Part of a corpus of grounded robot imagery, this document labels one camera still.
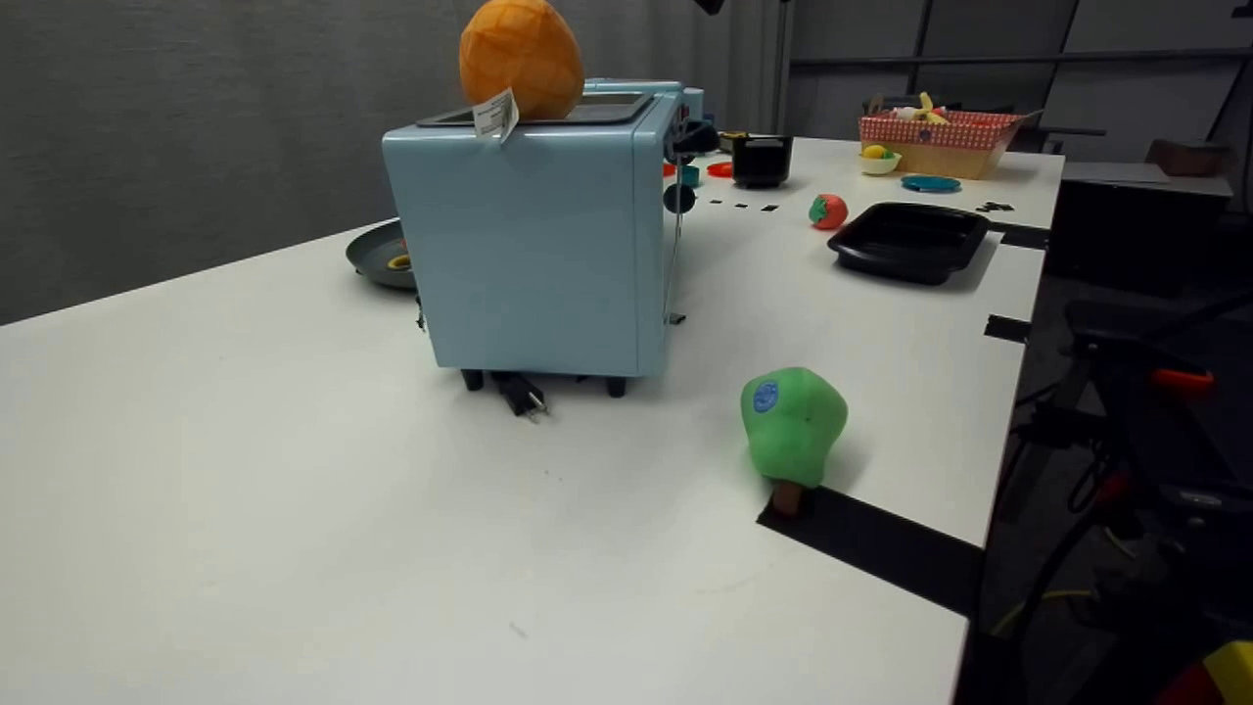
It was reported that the yellow clamp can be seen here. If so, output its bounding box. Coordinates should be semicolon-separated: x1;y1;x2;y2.
1194;635;1253;705

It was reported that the black cup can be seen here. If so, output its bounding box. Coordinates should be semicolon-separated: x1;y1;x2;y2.
730;130;796;191

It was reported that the small teal plate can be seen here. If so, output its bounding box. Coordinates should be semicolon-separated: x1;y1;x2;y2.
898;169;963;197

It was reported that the light blue toaster oven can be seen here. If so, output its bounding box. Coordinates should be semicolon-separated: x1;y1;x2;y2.
381;74;722;403

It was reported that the dark grey pan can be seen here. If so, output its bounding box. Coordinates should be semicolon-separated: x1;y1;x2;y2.
342;214;420;295

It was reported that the pink checkered basket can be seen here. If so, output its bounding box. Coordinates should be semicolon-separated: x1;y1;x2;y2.
852;105;1025;185

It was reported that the orange fruit plushie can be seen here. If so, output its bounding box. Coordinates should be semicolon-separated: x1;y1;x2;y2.
453;0;589;148

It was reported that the red handle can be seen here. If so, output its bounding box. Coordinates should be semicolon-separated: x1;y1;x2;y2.
1146;362;1220;398

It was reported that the black ridged plastic tray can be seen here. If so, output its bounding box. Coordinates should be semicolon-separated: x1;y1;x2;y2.
828;201;995;288

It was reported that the red tomato plushie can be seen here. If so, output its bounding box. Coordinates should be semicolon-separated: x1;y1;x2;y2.
804;189;852;236

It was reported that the green toy apple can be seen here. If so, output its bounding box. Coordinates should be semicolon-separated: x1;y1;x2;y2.
738;362;852;522

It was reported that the black box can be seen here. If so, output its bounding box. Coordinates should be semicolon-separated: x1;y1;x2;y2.
1043;169;1253;306

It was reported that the black power plug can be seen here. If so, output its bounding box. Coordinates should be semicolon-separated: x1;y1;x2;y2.
493;370;557;423

